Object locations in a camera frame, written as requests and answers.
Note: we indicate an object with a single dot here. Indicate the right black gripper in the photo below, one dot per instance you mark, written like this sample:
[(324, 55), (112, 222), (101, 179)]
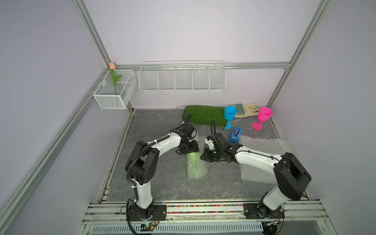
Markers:
[(205, 156)]

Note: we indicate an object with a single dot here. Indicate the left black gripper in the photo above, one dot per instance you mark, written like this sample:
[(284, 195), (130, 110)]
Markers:
[(194, 148)]

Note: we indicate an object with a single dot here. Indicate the green plastic wine glass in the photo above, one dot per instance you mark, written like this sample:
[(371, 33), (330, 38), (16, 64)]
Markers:
[(194, 167)]

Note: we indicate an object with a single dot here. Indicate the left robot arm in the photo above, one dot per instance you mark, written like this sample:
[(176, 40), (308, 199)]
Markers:
[(142, 163)]

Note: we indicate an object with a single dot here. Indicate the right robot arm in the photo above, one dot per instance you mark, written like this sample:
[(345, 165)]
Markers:
[(291, 176)]

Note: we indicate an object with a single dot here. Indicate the blue plastic wine glass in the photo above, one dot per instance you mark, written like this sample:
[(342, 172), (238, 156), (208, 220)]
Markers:
[(229, 114)]

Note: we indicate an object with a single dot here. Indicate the bubble wrap sheet stack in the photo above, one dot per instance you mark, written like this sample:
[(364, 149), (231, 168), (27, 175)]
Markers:
[(271, 146)]

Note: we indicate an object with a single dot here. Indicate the pink plastic wine glass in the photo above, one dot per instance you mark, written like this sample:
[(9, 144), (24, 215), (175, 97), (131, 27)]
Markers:
[(263, 115)]

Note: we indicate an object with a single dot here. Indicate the blue tape dispenser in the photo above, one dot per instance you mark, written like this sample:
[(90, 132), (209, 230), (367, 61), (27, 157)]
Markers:
[(234, 138)]

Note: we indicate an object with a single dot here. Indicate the green artificial grass mat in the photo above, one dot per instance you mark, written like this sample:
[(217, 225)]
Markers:
[(204, 114)]

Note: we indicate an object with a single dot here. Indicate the beige work glove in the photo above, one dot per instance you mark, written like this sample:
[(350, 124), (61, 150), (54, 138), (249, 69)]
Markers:
[(247, 110)]

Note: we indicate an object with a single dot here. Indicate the white mesh corner basket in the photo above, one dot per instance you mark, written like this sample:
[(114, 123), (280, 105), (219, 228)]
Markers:
[(105, 93)]

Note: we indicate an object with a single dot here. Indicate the artificial tulip flower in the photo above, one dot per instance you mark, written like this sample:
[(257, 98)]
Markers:
[(115, 77)]

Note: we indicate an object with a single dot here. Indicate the white vent grille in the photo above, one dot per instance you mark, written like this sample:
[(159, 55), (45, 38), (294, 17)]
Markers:
[(177, 228)]

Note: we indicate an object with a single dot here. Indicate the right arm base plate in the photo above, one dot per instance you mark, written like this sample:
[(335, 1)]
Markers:
[(256, 211)]

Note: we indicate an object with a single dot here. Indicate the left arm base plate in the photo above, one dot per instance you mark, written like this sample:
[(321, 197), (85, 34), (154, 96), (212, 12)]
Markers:
[(152, 213)]

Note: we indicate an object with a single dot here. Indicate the white wire wall basket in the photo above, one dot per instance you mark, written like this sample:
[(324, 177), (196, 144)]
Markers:
[(182, 76)]

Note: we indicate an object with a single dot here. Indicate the aluminium front rail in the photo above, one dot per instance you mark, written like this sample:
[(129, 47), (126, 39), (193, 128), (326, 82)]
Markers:
[(211, 211)]

